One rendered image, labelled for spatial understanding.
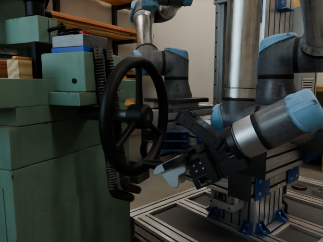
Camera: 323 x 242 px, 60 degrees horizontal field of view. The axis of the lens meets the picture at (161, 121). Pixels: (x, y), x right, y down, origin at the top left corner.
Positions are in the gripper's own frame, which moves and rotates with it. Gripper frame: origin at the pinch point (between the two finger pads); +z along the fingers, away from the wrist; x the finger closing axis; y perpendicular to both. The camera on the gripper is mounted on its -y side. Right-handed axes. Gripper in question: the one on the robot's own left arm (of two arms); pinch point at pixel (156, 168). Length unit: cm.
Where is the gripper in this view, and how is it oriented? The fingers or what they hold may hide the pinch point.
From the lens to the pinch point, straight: 65.2
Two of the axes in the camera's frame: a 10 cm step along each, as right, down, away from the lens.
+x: 4.5, -1.2, 8.9
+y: 4.4, 8.9, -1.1
